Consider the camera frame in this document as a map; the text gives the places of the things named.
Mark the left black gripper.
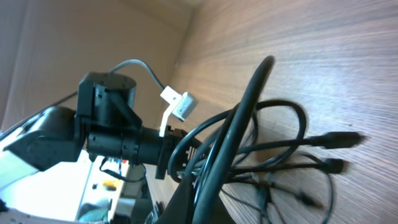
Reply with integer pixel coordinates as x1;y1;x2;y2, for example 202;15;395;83
155;126;201;180

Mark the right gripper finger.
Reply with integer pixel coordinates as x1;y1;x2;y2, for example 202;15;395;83
155;174;195;224

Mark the thick black USB cable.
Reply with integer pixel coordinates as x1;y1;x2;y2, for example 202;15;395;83
167;99;366;184

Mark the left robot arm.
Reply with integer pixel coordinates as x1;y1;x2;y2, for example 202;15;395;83
4;72;187;179

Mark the right camera black cable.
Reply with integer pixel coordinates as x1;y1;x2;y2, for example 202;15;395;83
191;55;276;224

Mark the camera black cable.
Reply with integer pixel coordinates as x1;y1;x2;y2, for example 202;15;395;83
191;55;276;224
108;58;165;91

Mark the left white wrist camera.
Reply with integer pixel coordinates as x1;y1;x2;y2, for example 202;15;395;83
159;86;198;137

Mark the left camera black cable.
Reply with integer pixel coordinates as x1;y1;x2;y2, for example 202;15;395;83
108;58;165;91

